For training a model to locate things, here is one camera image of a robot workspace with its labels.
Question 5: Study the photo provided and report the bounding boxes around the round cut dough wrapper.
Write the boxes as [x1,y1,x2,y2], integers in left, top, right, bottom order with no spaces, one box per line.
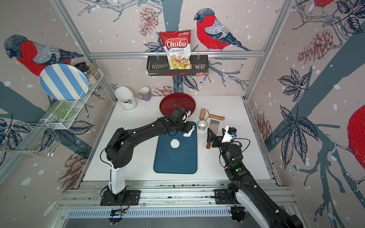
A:
[170,139,180,149]

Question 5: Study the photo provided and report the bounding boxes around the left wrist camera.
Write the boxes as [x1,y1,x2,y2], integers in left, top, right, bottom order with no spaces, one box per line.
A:
[182,108,191,123]

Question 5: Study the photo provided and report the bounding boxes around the green glass cup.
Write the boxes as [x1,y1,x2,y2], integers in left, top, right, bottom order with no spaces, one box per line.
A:
[48,100,75,120]

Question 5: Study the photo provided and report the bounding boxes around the teal cutting board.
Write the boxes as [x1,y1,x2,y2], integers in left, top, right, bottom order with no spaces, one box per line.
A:
[154,122,197,174]

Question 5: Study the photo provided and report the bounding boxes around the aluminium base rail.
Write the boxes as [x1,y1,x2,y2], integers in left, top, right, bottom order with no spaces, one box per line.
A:
[56,179,297,220]

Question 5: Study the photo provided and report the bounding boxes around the white cutlery holder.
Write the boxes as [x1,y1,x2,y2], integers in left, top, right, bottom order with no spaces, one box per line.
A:
[115,86,138,111]

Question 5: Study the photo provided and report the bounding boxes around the spice jar dark lid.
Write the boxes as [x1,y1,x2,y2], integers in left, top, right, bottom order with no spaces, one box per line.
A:
[74,62,90,75]

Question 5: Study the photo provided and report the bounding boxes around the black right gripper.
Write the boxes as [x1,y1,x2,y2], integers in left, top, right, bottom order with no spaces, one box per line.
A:
[208,128,233,168]

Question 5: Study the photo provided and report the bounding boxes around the clear wire wall shelf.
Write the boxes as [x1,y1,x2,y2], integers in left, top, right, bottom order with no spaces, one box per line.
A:
[31,69,104,130]

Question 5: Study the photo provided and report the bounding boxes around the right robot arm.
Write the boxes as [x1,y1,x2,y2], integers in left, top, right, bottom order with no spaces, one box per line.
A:
[207,126,304,228]

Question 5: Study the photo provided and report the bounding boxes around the wooden dough roller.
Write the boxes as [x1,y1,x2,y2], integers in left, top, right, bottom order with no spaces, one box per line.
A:
[199,108,225,121]

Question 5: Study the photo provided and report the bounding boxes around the black wire wall basket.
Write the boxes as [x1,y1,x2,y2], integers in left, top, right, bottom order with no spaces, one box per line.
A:
[146,55,209,76]

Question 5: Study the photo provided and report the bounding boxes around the blue striped plate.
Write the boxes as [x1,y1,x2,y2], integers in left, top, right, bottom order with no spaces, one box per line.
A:
[40,64,89,101]

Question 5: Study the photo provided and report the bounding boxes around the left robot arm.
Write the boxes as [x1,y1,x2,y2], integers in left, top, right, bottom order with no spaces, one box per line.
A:
[102,107,193,200]

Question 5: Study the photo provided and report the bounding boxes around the Chuba cassava chips bag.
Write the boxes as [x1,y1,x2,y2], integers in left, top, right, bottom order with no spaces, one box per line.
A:
[159,30,192,70]

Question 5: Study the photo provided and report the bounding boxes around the white dough piece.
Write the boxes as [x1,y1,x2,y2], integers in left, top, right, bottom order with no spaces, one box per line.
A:
[183,125,195,137]

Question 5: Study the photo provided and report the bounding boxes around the red round tray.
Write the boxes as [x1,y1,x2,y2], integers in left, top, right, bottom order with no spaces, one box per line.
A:
[159,93,196,116]

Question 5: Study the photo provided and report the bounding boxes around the purple mug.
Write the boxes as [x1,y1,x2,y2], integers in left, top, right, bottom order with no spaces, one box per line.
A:
[137,86,151,101]

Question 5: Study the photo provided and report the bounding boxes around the metal spatula wooden handle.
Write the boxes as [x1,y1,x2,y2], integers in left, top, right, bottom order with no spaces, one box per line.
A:
[206,119,220,149]

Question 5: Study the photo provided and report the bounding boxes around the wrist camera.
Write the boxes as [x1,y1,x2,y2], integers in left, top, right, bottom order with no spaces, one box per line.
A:
[221,125,237,143]
[182,108,191,123]

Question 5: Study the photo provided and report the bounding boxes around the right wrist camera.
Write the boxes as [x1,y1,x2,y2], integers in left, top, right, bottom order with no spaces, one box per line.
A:
[221,125,237,143]

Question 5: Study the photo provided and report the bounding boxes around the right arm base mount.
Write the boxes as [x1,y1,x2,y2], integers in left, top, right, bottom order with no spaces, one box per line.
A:
[213,183,253,207]

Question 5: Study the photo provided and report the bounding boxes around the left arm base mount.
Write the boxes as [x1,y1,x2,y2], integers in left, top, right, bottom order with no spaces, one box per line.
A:
[100,186,141,206]

